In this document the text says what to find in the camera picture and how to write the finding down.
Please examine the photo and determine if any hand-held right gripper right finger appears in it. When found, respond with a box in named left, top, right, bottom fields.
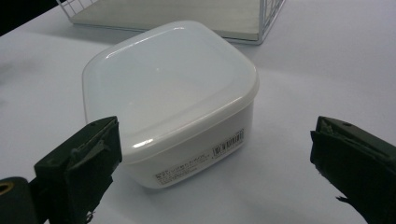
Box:
left=309, top=116, right=396, bottom=224

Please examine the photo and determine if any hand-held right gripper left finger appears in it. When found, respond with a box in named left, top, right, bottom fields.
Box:
left=29, top=116, right=123, bottom=224

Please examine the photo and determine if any white plastic lidded container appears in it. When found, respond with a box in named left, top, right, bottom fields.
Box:
left=81, top=20, right=261, bottom=165

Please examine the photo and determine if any white wire basket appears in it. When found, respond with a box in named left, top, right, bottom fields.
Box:
left=55, top=0, right=287, bottom=46

